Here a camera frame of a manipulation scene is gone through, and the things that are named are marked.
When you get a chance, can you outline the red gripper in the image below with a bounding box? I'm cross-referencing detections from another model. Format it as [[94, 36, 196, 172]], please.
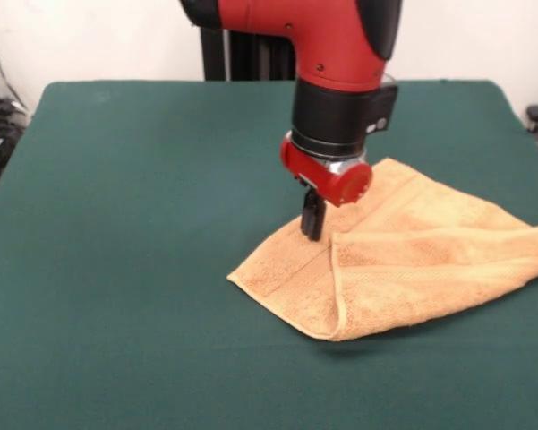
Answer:
[[280, 137, 374, 243]]

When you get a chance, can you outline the orange terry towel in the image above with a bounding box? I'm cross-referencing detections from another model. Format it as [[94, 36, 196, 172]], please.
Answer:
[[226, 156, 538, 343]]

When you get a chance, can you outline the dark green tablecloth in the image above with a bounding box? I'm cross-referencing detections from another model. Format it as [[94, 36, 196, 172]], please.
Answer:
[[0, 79, 538, 430]]

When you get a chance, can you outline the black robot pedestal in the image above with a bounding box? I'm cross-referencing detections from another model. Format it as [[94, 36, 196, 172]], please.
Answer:
[[199, 24, 302, 82]]

